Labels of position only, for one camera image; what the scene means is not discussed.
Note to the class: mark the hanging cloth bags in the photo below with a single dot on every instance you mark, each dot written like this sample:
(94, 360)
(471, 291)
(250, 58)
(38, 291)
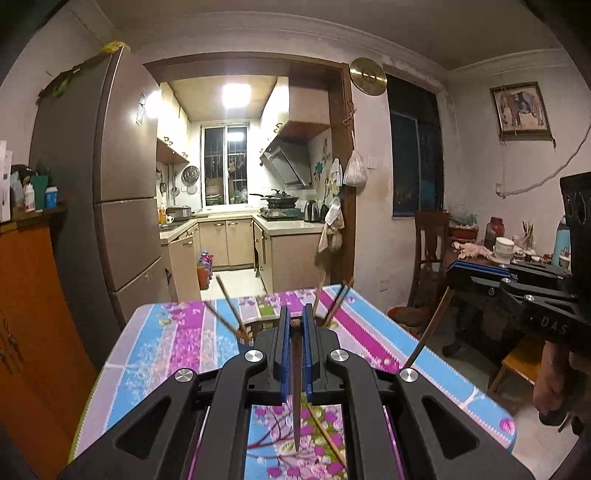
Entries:
(332, 226)

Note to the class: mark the square ceiling light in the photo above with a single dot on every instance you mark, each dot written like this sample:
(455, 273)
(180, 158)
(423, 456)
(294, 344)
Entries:
(237, 95)

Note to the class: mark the floral striped tablecloth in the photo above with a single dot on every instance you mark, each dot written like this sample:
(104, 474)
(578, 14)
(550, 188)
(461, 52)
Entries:
(175, 341)

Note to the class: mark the barred kitchen window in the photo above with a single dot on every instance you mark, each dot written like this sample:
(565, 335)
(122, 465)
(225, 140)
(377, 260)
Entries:
(225, 166)

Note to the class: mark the dark wooden chopstick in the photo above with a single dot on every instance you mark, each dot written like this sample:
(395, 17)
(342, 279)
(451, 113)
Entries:
(318, 290)
(429, 325)
(231, 304)
(333, 305)
(342, 300)
(296, 415)

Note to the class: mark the hanging white plastic bag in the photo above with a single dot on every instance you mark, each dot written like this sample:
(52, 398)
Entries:
(355, 170)

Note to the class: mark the gas stove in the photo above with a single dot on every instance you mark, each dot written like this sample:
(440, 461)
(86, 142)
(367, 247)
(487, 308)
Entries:
(279, 213)

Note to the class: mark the framed elephant picture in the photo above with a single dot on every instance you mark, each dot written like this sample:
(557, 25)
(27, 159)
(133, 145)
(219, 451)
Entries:
(521, 108)

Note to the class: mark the kitchen wall cabinet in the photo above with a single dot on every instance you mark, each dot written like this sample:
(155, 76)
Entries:
(300, 106)

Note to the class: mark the dark wooden chair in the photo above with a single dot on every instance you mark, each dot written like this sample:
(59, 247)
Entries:
(429, 249)

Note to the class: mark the blue thermos bottle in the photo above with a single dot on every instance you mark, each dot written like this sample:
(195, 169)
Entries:
(562, 242)

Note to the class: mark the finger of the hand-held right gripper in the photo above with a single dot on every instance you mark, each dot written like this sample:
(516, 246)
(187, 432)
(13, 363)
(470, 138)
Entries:
(508, 274)
(498, 288)

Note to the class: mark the grey refrigerator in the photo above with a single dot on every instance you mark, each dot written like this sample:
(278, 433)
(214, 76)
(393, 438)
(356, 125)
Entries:
(106, 184)

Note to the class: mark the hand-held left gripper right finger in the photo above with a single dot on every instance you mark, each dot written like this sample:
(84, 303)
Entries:
(308, 360)

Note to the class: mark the steel electric kettle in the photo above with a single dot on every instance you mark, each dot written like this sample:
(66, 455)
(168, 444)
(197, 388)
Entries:
(311, 211)

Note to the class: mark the dark room window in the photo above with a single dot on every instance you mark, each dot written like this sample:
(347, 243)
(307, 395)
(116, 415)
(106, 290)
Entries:
(415, 147)

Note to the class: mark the person's right hand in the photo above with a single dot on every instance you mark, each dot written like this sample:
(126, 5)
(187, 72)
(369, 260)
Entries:
(554, 387)

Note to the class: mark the blue perforated utensil holder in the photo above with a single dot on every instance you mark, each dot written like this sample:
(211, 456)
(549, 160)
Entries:
(261, 331)

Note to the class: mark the black wok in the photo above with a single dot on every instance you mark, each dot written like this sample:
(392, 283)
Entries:
(279, 198)

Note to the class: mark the round gold wall plate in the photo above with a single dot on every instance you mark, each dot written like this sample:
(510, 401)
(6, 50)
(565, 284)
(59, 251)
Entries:
(368, 76)

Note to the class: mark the cluttered wooden side table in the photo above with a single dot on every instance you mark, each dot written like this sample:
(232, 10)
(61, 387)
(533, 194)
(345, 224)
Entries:
(471, 304)

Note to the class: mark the wooden stool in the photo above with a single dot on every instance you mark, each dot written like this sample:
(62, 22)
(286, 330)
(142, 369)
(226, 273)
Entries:
(521, 364)

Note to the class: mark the oil bottles on floor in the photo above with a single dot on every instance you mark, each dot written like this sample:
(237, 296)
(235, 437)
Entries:
(205, 272)

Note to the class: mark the bottles on cabinet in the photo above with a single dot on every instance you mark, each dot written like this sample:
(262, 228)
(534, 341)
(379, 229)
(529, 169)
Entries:
(39, 191)

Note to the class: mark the steel range hood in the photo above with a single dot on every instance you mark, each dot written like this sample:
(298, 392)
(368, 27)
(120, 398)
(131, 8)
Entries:
(286, 161)

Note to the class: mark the orange wooden cabinet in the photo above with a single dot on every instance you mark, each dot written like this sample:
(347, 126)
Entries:
(37, 332)

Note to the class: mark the beige kitchen base cabinets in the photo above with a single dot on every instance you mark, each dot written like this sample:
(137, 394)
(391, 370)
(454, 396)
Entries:
(231, 249)

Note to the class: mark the stack of white bowls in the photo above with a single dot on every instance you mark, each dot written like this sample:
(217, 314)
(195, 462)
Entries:
(503, 249)

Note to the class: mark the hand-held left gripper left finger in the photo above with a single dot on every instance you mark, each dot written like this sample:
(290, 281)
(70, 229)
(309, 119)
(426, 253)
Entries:
(285, 360)

